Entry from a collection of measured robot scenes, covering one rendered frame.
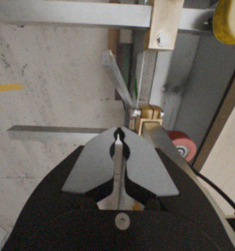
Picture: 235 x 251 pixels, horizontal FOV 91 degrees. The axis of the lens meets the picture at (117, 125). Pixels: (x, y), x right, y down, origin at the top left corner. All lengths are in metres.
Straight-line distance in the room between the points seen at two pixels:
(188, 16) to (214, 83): 0.21
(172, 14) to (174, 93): 0.32
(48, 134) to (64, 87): 0.92
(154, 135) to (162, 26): 0.20
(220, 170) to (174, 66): 0.37
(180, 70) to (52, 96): 1.09
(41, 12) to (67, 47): 0.87
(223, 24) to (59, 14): 0.26
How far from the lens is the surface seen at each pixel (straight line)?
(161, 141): 0.21
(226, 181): 0.47
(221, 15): 0.27
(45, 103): 1.36
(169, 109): 0.57
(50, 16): 0.31
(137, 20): 0.29
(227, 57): 0.44
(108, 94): 1.14
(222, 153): 0.37
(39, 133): 0.35
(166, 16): 0.29
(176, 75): 0.54
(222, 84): 0.43
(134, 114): 0.27
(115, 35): 1.04
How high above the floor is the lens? 1.11
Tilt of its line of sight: 62 degrees down
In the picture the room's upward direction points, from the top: 180 degrees clockwise
